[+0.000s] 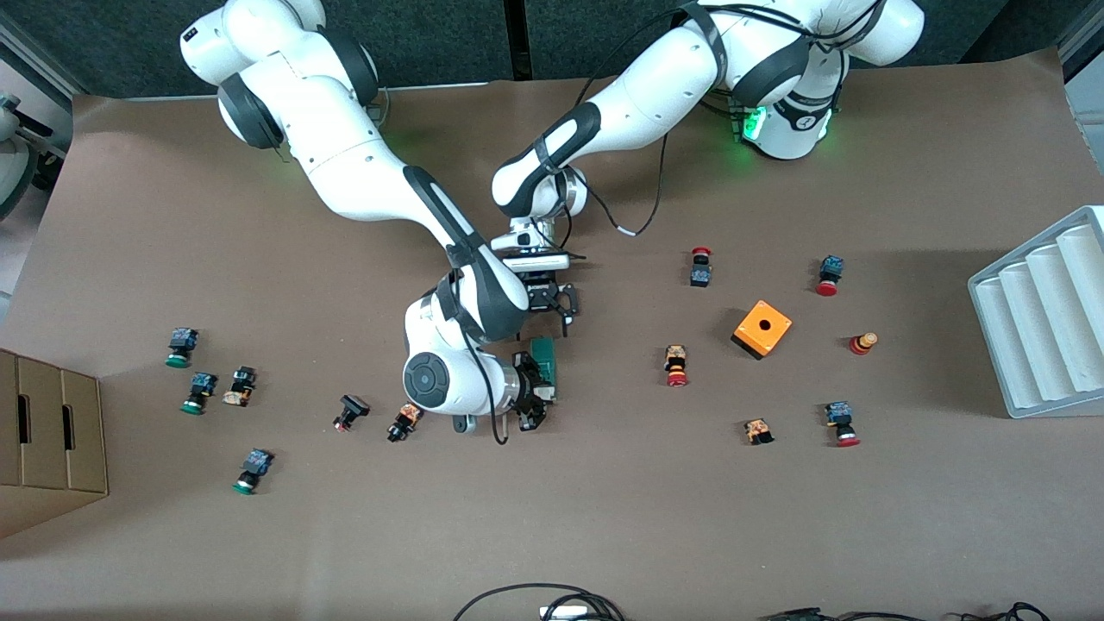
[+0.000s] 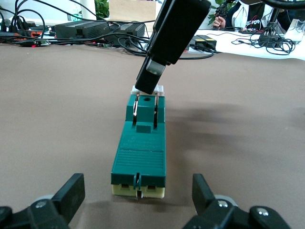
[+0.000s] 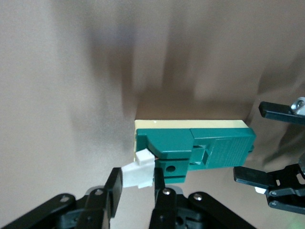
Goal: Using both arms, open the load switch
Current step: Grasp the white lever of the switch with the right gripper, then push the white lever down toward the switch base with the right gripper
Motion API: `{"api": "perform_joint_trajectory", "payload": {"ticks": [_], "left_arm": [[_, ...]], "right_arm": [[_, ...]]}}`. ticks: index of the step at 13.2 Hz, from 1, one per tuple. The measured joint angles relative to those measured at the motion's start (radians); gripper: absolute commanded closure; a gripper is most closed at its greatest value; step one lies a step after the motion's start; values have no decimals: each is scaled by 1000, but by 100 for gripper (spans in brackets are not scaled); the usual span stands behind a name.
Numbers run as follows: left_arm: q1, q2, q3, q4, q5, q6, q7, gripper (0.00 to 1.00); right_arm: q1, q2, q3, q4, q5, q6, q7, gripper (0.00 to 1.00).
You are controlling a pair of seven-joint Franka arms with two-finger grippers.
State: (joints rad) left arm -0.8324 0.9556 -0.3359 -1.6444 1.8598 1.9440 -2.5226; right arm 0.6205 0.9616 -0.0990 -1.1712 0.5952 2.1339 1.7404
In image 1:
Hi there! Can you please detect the green load switch white handle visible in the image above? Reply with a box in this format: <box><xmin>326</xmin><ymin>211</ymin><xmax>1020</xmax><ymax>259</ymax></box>
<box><xmin>529</xmin><ymin>336</ymin><xmax>561</xmax><ymax>405</ymax></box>

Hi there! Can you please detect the black push button orange block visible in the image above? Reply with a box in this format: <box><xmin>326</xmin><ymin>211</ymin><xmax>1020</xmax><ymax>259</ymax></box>
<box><xmin>386</xmin><ymin>402</ymin><xmax>423</xmax><ymax>443</ymax></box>

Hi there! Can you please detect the green push button blue block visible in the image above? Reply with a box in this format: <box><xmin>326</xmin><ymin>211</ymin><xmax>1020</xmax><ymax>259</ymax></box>
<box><xmin>180</xmin><ymin>373</ymin><xmax>218</xmax><ymax>416</ymax></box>
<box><xmin>165</xmin><ymin>328</ymin><xmax>200</xmax><ymax>369</ymax></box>
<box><xmin>232</xmin><ymin>448</ymin><xmax>274</xmax><ymax>496</ymax></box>

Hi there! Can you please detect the brown cardboard box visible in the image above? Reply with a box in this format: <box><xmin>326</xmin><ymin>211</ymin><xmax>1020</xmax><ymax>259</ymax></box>
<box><xmin>0</xmin><ymin>348</ymin><xmax>110</xmax><ymax>540</ymax></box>

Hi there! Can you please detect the white grooved plastic tray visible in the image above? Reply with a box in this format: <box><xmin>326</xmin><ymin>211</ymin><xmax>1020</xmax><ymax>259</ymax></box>
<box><xmin>968</xmin><ymin>205</ymin><xmax>1104</xmax><ymax>420</ymax></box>

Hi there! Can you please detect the white grey machine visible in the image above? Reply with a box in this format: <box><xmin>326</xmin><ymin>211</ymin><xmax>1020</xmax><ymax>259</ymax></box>
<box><xmin>0</xmin><ymin>86</ymin><xmax>44</xmax><ymax>223</ymax></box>

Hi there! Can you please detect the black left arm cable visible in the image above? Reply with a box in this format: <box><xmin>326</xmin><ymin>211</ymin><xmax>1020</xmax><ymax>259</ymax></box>
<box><xmin>565</xmin><ymin>78</ymin><xmax>669</xmax><ymax>238</ymax></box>

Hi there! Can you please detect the black looped table cable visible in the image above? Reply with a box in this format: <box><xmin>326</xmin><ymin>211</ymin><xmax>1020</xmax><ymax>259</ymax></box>
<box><xmin>453</xmin><ymin>584</ymin><xmax>626</xmax><ymax>621</ymax></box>

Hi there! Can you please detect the orange button enclosure box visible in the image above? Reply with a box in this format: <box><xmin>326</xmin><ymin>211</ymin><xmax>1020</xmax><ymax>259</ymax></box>
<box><xmin>731</xmin><ymin>299</ymin><xmax>793</xmax><ymax>361</ymax></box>

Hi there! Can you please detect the black switch orange contact block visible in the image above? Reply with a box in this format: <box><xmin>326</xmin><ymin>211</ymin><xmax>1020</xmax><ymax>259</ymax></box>
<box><xmin>222</xmin><ymin>367</ymin><xmax>257</xmax><ymax>408</ymax></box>

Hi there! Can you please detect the black cable bundle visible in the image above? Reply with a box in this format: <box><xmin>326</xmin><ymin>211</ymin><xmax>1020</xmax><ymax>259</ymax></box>
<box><xmin>759</xmin><ymin>601</ymin><xmax>1053</xmax><ymax>621</ymax></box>

